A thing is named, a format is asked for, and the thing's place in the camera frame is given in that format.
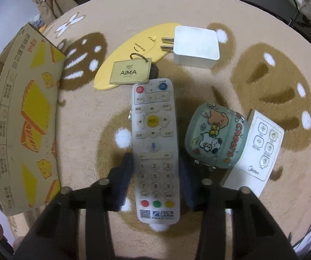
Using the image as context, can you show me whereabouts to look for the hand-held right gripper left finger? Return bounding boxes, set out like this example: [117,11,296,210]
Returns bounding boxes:
[13,152,134,260]

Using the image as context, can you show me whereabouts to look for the gold key card tag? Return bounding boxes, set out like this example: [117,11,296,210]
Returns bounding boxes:
[109,53,153,85]

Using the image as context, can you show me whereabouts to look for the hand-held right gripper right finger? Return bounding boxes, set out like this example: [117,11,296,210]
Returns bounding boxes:
[177,158,300,260]

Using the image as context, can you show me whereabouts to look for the khaki trousers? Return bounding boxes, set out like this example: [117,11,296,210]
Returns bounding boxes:
[28,0,80,22]

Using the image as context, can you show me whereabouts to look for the small white remote control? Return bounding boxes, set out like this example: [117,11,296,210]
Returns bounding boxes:
[222,110,285,198]

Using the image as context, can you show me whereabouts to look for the white television remote control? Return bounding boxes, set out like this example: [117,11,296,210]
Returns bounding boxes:
[132,78,181,224]

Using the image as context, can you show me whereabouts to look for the yellow oval mirror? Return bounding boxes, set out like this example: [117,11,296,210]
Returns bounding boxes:
[93,23,178,91]

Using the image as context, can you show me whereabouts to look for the cardboard box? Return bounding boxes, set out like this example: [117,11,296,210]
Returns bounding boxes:
[0,23,66,216]

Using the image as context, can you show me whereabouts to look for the green cartoon earbuds case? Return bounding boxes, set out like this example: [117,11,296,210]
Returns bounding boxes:
[185,102,248,170]

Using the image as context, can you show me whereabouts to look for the white square power adapter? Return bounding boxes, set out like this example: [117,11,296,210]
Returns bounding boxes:
[159,26,220,69]

